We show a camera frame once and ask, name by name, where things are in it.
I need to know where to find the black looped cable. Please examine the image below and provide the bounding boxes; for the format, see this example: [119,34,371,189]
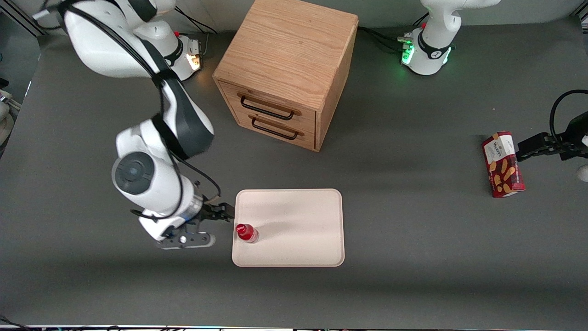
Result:
[549,90,588,148]

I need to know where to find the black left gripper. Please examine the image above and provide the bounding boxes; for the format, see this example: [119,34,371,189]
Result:
[518,113,588,162]

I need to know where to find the beige plastic tray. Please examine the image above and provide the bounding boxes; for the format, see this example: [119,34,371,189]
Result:
[232,188,345,268]

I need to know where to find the thin black floor cable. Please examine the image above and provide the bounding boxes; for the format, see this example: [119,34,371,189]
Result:
[0,315,29,331]

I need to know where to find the black base cables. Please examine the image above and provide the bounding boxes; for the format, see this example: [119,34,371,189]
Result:
[175,6,217,56]
[357,13,430,54]

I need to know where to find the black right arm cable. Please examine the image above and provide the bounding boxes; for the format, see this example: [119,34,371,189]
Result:
[57,0,222,221]

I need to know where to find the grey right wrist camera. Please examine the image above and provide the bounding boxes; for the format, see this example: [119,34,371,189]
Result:
[155,232,216,250]

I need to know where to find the black left base cables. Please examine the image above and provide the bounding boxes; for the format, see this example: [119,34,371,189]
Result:
[357,13,430,54]

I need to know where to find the wooden drawer front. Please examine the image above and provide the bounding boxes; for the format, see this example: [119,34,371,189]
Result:
[232,110,317,152]
[219,81,317,130]

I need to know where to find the beige round object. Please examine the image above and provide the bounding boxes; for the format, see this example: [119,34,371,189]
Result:
[0,90,22,144]

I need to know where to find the red coke bottle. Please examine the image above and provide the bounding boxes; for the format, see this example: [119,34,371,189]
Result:
[236,223,260,244]

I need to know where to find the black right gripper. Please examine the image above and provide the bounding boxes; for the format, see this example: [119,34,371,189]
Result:
[185,203,235,233]

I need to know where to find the red shortbread cookie box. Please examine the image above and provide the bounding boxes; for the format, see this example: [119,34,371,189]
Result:
[481,131,526,198]

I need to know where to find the wooden drawer cabinet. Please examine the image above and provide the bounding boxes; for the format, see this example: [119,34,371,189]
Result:
[212,0,359,152]

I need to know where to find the black right base cables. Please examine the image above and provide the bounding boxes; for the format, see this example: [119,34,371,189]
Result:
[175,6,217,56]

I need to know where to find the black metal drawer handle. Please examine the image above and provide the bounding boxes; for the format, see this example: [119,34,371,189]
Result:
[250,115,300,141]
[239,94,296,121]

